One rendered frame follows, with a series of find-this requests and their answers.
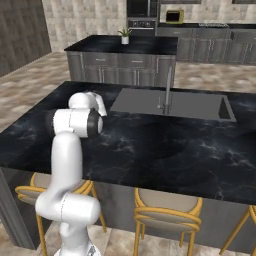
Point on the black wall oven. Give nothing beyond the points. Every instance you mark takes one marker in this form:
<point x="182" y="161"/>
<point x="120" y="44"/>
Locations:
<point x="142" y="16"/>

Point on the yellow microwave oven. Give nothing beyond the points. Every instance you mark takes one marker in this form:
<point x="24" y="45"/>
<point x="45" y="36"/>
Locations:
<point x="174" y="16"/>

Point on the green plant in white pot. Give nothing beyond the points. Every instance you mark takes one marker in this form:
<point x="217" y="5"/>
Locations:
<point x="125" y="36"/>

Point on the grey island cupboard run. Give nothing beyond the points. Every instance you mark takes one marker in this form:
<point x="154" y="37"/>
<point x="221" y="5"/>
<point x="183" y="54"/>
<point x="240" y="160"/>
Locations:
<point x="120" y="68"/>

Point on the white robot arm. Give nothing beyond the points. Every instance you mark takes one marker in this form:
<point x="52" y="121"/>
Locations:
<point x="66" y="156"/>

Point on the grey sink basin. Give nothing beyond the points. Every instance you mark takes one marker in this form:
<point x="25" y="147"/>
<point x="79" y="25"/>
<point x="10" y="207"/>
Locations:
<point x="173" y="105"/>

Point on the grey sink tap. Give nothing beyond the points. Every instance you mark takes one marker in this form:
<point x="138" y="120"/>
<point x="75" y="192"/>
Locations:
<point x="167" y="91"/>

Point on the black hob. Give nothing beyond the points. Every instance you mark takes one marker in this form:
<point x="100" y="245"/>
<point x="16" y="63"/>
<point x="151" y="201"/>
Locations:
<point x="213" y="25"/>

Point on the grey wall cupboard run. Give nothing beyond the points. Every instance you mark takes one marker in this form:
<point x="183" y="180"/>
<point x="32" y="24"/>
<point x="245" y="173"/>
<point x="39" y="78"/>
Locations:
<point x="213" y="45"/>

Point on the yellow stool with grey seat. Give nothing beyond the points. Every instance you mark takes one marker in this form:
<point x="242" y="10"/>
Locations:
<point x="31" y="195"/>
<point x="245" y="226"/>
<point x="166" y="210"/>

